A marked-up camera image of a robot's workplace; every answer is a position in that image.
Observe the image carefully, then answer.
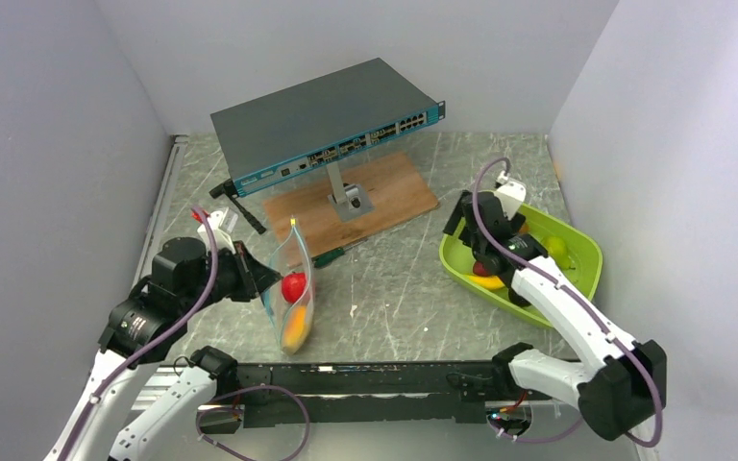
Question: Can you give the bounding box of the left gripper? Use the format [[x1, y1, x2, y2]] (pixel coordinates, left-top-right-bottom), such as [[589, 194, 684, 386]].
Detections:
[[182, 239, 282, 314]]

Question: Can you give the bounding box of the red apple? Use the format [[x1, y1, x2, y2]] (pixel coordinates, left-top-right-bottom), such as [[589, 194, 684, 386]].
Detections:
[[281, 272, 308, 304]]

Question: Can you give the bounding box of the clear zip top bag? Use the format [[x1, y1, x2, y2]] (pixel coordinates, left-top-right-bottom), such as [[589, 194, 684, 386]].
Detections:
[[261, 217, 315, 355]]

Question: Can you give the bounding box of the orange yellow mango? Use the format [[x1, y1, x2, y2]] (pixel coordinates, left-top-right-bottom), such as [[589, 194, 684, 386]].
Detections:
[[281, 304, 311, 355]]

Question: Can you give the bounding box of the purple sweet potato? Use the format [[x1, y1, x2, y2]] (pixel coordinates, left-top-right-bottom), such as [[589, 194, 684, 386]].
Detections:
[[472, 261, 492, 277]]

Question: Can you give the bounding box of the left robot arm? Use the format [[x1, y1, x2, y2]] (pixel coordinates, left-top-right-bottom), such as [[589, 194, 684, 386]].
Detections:
[[46, 237, 282, 460]]

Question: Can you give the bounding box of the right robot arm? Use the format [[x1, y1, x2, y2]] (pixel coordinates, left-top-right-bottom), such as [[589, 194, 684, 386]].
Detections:
[[438, 190, 667, 446]]

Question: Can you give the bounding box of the green plastic tray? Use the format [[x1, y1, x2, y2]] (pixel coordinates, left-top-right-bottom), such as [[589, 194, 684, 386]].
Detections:
[[438, 205, 603, 328]]

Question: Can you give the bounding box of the wooden board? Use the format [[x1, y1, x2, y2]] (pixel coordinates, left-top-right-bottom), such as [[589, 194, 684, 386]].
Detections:
[[262, 152, 439, 256]]

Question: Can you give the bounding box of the yellow banana left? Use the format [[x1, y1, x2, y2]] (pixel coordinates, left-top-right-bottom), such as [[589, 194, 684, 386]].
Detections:
[[465, 275, 505, 291]]

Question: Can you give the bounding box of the green pear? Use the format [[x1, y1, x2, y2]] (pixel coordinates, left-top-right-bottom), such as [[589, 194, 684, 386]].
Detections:
[[541, 235, 577, 270]]

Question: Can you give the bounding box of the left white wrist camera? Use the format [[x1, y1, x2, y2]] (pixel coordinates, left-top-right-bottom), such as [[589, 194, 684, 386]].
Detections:
[[192, 207, 239, 253]]

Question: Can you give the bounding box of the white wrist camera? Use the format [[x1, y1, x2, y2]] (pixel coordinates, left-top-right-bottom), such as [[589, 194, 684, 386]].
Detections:
[[192, 207, 239, 253], [494, 170, 527, 219]]

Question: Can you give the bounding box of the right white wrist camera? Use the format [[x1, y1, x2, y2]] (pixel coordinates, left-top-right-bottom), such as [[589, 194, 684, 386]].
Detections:
[[494, 170, 527, 219]]

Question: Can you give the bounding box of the green handled screwdriver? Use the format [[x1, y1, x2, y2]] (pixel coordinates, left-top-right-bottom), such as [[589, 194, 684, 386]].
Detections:
[[311, 237, 367, 269]]

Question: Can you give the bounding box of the grey metal stand bracket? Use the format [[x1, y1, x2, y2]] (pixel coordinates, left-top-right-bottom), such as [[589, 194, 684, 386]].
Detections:
[[326, 162, 375, 223]]

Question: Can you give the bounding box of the grey teal network switch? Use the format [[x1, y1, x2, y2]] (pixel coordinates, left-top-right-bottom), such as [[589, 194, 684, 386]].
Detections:
[[209, 58, 446, 198]]

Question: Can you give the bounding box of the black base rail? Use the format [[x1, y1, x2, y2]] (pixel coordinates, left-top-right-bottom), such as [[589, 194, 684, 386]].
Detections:
[[171, 361, 552, 429]]

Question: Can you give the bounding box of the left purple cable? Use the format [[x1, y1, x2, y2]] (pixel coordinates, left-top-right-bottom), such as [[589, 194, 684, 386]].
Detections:
[[50, 205, 221, 461]]

